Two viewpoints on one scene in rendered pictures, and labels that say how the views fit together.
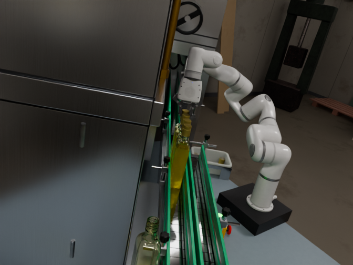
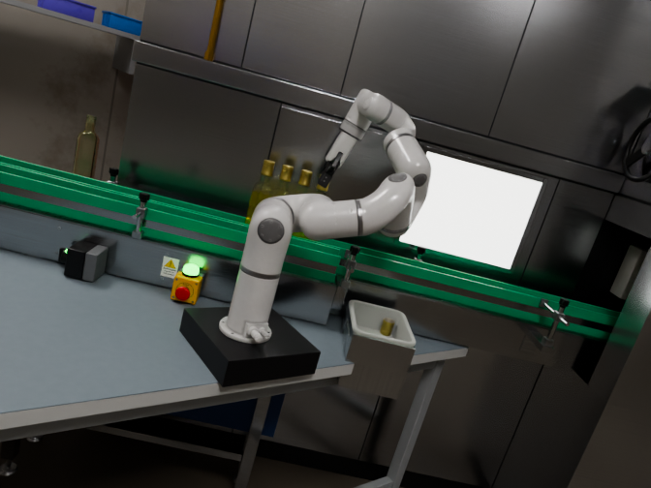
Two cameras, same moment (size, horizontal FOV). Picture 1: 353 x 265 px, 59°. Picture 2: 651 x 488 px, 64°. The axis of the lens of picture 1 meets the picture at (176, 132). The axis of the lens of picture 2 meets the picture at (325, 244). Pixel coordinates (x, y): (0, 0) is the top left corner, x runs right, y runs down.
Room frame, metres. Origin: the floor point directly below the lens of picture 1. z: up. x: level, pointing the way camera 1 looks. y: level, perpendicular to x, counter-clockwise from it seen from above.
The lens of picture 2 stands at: (1.40, -1.58, 1.38)
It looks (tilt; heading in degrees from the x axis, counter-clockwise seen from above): 15 degrees down; 91
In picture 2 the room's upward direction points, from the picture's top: 15 degrees clockwise
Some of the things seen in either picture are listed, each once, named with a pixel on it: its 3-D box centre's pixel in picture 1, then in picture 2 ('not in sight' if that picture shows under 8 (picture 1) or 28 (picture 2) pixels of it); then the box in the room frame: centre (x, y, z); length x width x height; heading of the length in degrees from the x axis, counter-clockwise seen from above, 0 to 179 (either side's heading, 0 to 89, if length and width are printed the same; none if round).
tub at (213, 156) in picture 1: (209, 162); (376, 333); (1.59, -0.22, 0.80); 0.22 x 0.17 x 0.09; 96
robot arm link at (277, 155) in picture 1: (272, 160); (268, 237); (1.25, -0.44, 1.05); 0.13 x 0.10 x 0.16; 99
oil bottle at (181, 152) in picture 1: (178, 163); (256, 216); (1.15, -0.04, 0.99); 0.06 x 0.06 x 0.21; 5
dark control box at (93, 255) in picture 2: not in sight; (85, 261); (0.76, -0.27, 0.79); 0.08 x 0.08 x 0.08; 6
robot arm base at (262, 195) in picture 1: (266, 189); (255, 304); (1.26, -0.46, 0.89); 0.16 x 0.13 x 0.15; 128
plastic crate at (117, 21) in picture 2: not in sight; (128, 25); (-0.29, 1.99, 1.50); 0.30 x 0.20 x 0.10; 41
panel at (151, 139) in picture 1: (158, 90); (401, 194); (1.58, 0.14, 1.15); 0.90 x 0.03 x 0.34; 6
